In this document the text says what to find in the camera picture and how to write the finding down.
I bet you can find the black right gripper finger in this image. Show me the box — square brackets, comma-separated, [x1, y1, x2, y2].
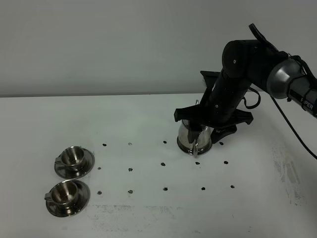
[211, 125, 237, 144]
[187, 121, 203, 143]

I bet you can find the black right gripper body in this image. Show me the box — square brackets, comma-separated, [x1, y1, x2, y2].
[174, 71, 253, 125]

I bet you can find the stainless steel teapot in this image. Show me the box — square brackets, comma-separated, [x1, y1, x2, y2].
[176, 99, 213, 158]

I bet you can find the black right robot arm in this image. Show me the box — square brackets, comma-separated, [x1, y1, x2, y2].
[174, 24, 317, 143]

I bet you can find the far stainless steel teacup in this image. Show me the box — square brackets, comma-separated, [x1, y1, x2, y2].
[55, 146, 86, 171]

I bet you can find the stainless steel teacup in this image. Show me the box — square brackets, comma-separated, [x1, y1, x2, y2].
[45, 180, 79, 207]
[55, 146, 86, 171]

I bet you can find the near stainless steel teacup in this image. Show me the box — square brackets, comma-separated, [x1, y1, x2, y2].
[45, 180, 79, 207]

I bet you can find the black right camera cable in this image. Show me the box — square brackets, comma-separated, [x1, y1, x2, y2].
[242, 86, 317, 160]

